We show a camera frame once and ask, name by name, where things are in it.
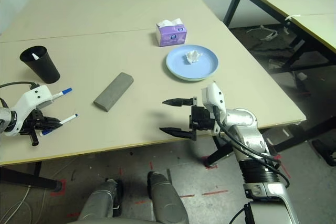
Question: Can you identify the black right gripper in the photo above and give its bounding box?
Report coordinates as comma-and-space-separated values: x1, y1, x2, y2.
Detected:
159, 96, 216, 141

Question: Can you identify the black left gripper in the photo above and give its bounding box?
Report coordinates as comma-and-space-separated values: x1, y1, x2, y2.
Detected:
20, 111, 64, 146

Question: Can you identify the white marker pen blue cap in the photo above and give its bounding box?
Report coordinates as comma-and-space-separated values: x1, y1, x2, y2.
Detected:
51, 87, 74, 99
39, 113, 79, 136

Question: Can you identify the blue plastic plate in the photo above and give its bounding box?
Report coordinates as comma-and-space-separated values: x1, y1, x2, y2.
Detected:
165, 44, 219, 80

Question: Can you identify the white tissue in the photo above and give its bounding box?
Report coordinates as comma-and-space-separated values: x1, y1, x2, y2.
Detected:
185, 50, 205, 65

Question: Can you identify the grey felt glasses case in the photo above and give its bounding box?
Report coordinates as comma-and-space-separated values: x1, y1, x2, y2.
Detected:
93, 72, 134, 113

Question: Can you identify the black table base bar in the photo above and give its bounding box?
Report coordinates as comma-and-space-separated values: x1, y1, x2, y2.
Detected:
206, 115, 336, 169
0, 161, 62, 192

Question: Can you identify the black plastic cup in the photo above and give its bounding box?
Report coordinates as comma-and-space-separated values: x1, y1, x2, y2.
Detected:
19, 45, 61, 83

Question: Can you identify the purple tissue pack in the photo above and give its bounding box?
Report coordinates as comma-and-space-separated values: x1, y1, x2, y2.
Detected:
155, 18, 188, 48

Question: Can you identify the grey right robot leg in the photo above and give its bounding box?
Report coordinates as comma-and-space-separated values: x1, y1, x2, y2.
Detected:
146, 171, 190, 224

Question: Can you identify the grey robot leg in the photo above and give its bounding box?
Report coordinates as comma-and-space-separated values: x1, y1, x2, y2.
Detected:
146, 171, 190, 224
78, 178, 124, 221

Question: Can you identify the grey left robot leg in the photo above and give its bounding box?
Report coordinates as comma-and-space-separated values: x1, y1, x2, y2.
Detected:
78, 178, 124, 221

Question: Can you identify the white tangled floor debris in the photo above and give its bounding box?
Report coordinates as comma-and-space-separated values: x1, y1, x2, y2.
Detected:
246, 24, 280, 41

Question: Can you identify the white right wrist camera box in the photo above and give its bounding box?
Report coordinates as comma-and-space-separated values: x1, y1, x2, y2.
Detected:
201, 82, 226, 134

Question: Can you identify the long black left arm cable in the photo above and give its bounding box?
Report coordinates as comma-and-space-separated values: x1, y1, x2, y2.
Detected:
0, 81, 36, 90

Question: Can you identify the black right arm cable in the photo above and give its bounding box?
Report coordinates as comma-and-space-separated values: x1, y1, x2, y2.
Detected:
213, 105, 291, 187

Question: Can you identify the white floor cable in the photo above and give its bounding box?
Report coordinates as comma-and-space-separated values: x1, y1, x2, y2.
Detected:
0, 184, 35, 224

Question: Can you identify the white strap on table edge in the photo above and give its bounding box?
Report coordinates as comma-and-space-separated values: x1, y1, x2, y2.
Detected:
285, 14, 301, 24

